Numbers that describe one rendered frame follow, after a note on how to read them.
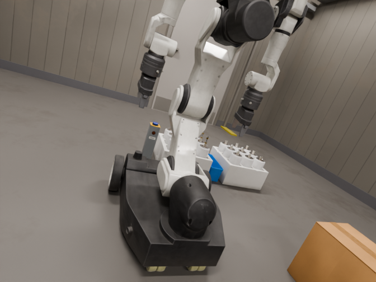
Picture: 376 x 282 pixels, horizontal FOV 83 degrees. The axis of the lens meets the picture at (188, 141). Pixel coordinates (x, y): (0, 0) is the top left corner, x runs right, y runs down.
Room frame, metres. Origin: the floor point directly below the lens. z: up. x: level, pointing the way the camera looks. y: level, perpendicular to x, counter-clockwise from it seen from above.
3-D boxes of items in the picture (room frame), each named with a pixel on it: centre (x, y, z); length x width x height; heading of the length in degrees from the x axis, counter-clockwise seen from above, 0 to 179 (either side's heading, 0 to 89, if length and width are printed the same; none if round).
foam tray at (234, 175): (1.83, -0.49, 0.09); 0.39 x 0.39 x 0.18; 21
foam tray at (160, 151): (1.65, 0.02, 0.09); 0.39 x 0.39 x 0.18; 19
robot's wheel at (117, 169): (1.04, 0.32, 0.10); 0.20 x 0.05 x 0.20; 22
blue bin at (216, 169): (1.71, -0.25, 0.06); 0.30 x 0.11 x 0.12; 20
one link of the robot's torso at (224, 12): (0.93, -0.01, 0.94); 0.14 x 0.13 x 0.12; 112
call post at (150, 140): (1.48, 0.26, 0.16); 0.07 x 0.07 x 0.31; 19
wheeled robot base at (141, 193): (0.92, -0.02, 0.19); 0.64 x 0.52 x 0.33; 22
